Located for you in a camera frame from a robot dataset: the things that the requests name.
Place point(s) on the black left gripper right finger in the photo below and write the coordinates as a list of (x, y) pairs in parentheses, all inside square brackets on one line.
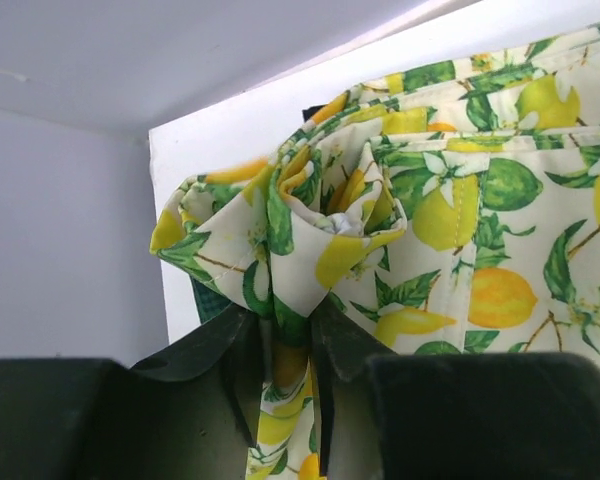
[(381, 415)]

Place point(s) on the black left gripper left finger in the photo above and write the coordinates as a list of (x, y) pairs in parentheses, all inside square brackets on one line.
[(189, 411)]

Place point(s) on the lemon print skirt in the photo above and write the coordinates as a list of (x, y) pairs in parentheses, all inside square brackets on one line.
[(451, 208)]

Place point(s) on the green plaid folded skirt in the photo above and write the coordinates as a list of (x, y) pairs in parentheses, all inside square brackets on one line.
[(209, 303)]

